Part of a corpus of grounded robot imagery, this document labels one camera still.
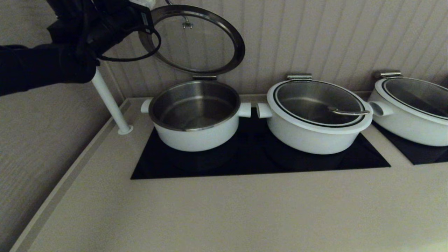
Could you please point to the white pot with steel insert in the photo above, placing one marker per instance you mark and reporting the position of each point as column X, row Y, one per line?
column 196, row 140
column 308, row 143
column 413, row 133

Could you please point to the steel hinge bracket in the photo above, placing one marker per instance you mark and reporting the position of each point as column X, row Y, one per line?
column 388, row 74
column 205, row 77
column 299, row 76

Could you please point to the wide black glass cooktop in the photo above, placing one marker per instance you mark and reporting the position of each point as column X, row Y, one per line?
column 245, row 164

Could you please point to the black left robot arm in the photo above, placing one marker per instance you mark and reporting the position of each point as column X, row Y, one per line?
column 35, row 63

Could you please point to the white support pole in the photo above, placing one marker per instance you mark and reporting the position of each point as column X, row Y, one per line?
column 112, row 105

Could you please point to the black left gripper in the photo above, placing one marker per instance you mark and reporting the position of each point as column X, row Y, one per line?
column 119, row 24

